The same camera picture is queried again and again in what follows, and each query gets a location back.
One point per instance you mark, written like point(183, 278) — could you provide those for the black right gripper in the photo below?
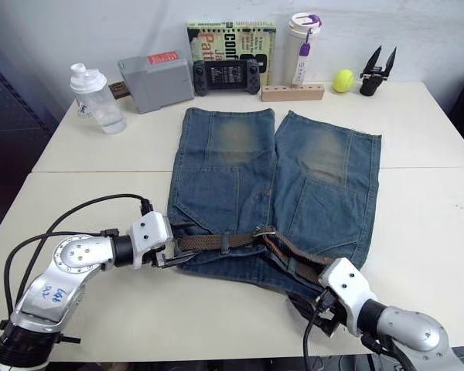
point(328, 315)

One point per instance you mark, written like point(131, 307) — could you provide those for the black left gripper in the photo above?
point(159, 259)

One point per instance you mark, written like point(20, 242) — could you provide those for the brown braided belt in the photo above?
point(205, 242)

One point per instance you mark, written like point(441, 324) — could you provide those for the blue denim shorts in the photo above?
point(224, 185)

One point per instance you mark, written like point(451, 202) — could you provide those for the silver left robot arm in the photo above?
point(73, 255)

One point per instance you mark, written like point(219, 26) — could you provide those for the clear shaker bottle white lid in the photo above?
point(100, 104)

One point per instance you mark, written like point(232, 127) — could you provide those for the grey plastic box red label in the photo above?
point(158, 85)

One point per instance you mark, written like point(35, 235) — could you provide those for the small brown wooden item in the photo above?
point(117, 89)

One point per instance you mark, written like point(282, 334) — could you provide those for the black handheld game console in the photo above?
point(226, 75)

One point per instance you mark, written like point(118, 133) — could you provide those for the wooden block with holes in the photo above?
point(294, 93)

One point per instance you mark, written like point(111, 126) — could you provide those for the spiral bound book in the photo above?
point(216, 38)

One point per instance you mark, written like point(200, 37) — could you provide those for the yellow tennis ball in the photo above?
point(344, 80)

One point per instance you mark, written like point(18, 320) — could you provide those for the spare black two-finger gripper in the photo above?
point(371, 83)

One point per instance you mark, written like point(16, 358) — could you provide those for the white tumbler purple lid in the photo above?
point(299, 50)

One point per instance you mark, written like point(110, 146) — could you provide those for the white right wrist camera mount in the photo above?
point(344, 282)

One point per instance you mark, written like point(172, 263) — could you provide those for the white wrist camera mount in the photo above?
point(151, 228)
point(344, 282)

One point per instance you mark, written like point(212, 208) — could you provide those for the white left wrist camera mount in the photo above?
point(151, 228)

